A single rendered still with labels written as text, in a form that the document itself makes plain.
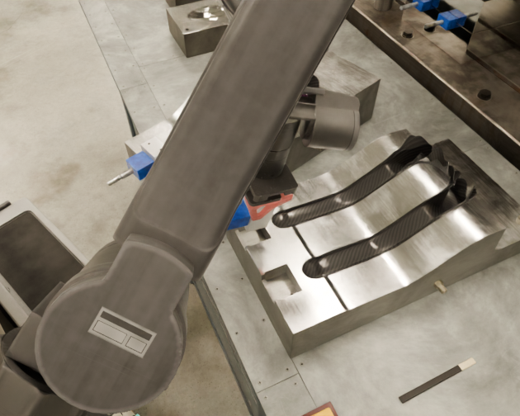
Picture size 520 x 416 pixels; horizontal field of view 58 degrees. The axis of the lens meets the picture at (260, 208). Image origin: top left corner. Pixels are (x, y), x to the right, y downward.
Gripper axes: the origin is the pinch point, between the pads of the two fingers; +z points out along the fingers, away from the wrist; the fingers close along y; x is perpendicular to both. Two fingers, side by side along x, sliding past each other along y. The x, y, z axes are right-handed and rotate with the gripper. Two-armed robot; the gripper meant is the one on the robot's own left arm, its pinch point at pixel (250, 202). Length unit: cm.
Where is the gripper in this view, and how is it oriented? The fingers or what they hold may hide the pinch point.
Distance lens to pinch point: 71.4
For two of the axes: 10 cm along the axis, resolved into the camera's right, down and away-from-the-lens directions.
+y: -3.9, -7.9, 4.7
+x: -9.0, 2.1, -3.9
